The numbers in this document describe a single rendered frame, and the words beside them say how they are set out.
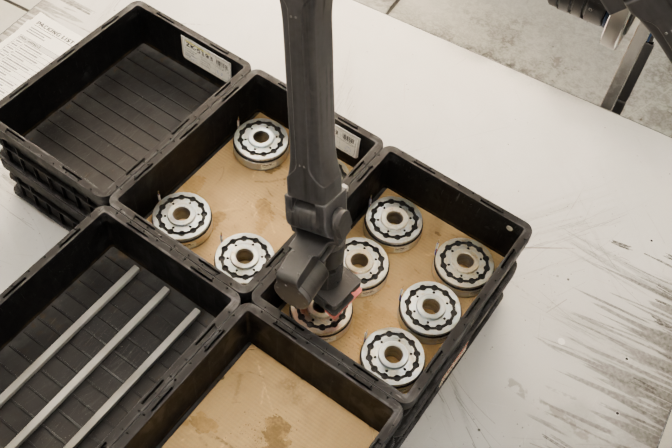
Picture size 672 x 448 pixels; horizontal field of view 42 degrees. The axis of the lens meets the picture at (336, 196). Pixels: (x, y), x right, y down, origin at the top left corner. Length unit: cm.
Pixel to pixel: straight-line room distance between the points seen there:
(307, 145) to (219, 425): 48
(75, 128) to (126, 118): 10
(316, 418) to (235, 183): 47
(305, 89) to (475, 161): 82
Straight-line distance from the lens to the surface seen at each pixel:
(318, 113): 111
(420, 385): 131
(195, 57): 176
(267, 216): 157
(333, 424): 138
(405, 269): 152
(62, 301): 151
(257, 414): 139
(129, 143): 169
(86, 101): 177
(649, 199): 192
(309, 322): 142
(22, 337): 150
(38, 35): 212
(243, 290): 137
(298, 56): 108
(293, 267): 121
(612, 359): 168
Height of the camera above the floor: 211
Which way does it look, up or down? 53 degrees down
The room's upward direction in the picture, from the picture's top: 6 degrees clockwise
